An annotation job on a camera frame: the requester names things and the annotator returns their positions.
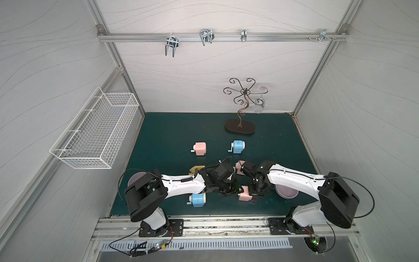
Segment white wire basket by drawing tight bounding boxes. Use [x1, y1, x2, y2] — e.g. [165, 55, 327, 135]
[49, 87, 139, 169]

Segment pink sharpener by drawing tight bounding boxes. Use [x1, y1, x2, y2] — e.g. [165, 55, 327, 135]
[239, 186, 253, 202]
[191, 142, 207, 156]
[235, 160, 245, 175]

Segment dark green table mat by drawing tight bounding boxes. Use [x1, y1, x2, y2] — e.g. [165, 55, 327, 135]
[111, 113, 315, 216]

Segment purple bowl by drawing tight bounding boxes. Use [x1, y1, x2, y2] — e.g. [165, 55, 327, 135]
[128, 171, 147, 187]
[275, 184, 299, 199]

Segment brown scroll metal stand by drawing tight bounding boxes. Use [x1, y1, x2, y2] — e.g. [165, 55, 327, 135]
[223, 78, 256, 135]

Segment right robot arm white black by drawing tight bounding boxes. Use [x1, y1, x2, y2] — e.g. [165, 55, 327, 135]
[236, 160, 360, 234]

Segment metal hook right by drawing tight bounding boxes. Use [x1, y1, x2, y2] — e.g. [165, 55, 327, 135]
[308, 29, 337, 43]

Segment aluminium front rail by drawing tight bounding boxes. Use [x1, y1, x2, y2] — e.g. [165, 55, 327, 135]
[91, 216, 360, 241]

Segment purple bowl right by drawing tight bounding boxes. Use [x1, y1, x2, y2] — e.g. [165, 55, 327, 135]
[275, 184, 299, 199]

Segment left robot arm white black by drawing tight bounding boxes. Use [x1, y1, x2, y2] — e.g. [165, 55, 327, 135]
[124, 157, 244, 236]

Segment purple bowl left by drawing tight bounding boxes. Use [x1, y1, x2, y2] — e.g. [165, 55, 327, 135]
[128, 171, 147, 187]

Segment pink sharpener front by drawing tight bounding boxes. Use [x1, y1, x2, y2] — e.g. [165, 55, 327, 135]
[239, 186, 253, 202]

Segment blue sharpener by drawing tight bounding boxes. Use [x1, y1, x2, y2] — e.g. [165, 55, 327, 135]
[228, 140, 246, 154]
[187, 193, 206, 208]

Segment metal hook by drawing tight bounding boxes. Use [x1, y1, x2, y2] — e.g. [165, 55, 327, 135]
[241, 29, 247, 43]
[199, 29, 215, 46]
[165, 36, 179, 57]
[308, 29, 337, 43]

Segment blue sharpener front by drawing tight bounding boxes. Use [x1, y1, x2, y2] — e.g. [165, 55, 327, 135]
[187, 193, 206, 208]

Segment blue sharpener back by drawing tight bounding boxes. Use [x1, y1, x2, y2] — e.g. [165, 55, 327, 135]
[228, 140, 246, 154]

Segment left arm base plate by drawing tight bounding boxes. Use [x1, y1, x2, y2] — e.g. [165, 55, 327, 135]
[139, 219, 184, 238]

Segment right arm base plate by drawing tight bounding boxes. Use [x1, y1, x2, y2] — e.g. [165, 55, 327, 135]
[267, 217, 314, 235]

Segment aluminium crossbar rail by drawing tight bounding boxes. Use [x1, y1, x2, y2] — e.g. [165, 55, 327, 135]
[98, 31, 350, 43]

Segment yellow pencil sharpener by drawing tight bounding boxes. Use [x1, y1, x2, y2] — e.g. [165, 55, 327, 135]
[189, 165, 205, 175]

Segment clear wine glass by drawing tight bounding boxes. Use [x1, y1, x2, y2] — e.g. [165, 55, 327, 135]
[253, 86, 268, 114]

